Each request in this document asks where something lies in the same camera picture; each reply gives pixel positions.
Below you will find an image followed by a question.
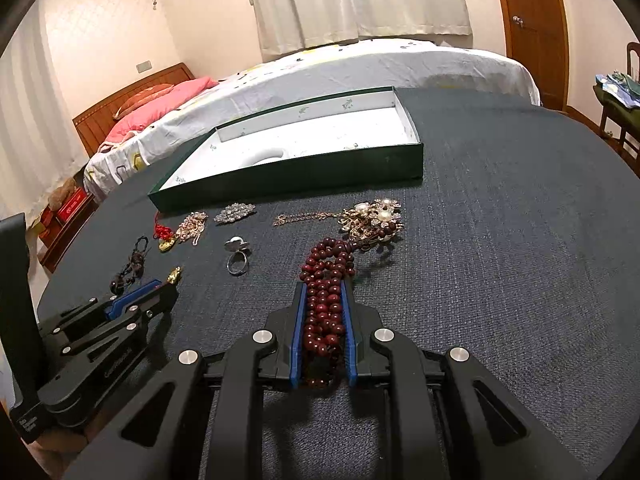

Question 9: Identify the wooden nightstand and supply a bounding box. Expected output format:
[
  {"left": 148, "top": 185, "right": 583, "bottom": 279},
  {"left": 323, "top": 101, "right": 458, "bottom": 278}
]
[{"left": 37, "top": 192, "right": 98, "bottom": 273}]

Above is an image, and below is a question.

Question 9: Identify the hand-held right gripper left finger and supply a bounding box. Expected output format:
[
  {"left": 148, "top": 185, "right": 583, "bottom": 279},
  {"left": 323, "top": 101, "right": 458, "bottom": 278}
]
[{"left": 61, "top": 282, "right": 308, "bottom": 480}]

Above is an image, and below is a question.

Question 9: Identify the pile of clothes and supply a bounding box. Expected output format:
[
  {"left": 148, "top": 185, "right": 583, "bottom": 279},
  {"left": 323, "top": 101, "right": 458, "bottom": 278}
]
[{"left": 595, "top": 72, "right": 640, "bottom": 111}]

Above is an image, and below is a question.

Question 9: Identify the silver rhinestone brooch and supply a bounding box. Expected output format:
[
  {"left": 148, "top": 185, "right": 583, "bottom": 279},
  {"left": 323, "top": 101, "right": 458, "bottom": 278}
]
[{"left": 214, "top": 202, "right": 257, "bottom": 224}]

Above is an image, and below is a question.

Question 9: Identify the bed with white sheet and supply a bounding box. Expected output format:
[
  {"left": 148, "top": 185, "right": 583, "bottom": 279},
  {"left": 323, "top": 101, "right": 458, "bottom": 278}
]
[{"left": 82, "top": 37, "right": 543, "bottom": 198}]

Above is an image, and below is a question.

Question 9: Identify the dark grey table cloth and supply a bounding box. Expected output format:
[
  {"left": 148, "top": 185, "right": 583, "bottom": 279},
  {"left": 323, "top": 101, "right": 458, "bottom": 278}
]
[{"left": 35, "top": 87, "right": 640, "bottom": 480}]

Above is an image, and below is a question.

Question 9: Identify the green jewelry box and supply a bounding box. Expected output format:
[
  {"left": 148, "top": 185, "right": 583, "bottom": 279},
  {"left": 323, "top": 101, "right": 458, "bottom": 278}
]
[{"left": 147, "top": 86, "right": 425, "bottom": 215}]

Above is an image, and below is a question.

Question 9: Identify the wooden chair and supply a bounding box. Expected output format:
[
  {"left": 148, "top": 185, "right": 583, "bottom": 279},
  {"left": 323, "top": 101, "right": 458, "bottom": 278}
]
[{"left": 594, "top": 42, "right": 640, "bottom": 161}]

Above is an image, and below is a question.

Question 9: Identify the pink pillow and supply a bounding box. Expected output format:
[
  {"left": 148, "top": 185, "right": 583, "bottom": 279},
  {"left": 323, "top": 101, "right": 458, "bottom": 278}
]
[{"left": 102, "top": 77, "right": 221, "bottom": 147}]

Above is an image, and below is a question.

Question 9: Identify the gold chain necklace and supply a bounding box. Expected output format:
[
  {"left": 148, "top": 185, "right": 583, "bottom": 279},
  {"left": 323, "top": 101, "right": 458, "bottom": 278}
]
[{"left": 273, "top": 210, "right": 401, "bottom": 255}]

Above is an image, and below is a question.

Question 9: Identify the orange pillow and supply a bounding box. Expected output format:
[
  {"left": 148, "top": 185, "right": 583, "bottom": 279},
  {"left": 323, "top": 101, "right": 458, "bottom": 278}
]
[{"left": 112, "top": 84, "right": 176, "bottom": 121}]

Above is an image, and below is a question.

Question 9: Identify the silver flower ring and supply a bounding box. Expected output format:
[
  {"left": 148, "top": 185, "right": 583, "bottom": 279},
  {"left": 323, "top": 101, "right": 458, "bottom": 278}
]
[{"left": 223, "top": 236, "right": 252, "bottom": 276}]

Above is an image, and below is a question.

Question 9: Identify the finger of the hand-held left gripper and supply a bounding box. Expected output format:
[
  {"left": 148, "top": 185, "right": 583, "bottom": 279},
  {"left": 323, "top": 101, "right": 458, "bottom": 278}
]
[
  {"left": 39, "top": 278, "right": 164, "bottom": 342},
  {"left": 39, "top": 284, "right": 177, "bottom": 412}
]

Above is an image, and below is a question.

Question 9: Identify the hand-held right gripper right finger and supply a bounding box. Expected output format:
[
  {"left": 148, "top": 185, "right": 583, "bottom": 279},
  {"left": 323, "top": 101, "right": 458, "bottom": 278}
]
[{"left": 341, "top": 282, "right": 590, "bottom": 480}]

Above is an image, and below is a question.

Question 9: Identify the beige curtain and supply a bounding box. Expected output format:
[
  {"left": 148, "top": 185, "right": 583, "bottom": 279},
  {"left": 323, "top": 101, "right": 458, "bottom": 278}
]
[{"left": 245, "top": 0, "right": 473, "bottom": 61}]

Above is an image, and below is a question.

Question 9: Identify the wooden headboard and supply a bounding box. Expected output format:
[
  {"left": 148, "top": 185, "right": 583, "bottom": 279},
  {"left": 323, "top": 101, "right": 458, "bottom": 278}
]
[{"left": 72, "top": 62, "right": 196, "bottom": 158}]

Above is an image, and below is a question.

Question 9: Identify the red box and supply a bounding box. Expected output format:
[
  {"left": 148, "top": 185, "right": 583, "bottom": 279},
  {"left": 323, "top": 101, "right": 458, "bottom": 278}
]
[{"left": 55, "top": 187, "right": 89, "bottom": 223}]

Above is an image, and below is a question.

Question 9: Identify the red knot tassel charm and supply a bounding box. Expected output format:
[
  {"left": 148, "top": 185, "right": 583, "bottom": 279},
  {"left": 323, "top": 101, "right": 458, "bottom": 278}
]
[{"left": 152, "top": 211, "right": 180, "bottom": 253}]

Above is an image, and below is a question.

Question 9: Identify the white jade bangle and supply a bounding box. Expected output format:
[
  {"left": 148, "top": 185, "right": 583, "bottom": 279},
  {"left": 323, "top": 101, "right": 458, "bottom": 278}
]
[{"left": 240, "top": 147, "right": 289, "bottom": 167}]

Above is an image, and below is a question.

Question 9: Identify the wooden door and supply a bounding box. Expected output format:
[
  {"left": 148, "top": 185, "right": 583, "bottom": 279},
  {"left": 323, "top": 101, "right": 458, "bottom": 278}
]
[{"left": 490, "top": 0, "right": 571, "bottom": 111}]

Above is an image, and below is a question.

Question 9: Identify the dark red bead necklace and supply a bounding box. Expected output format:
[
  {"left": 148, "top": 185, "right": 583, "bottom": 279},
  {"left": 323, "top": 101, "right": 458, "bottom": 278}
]
[{"left": 299, "top": 227, "right": 400, "bottom": 392}]

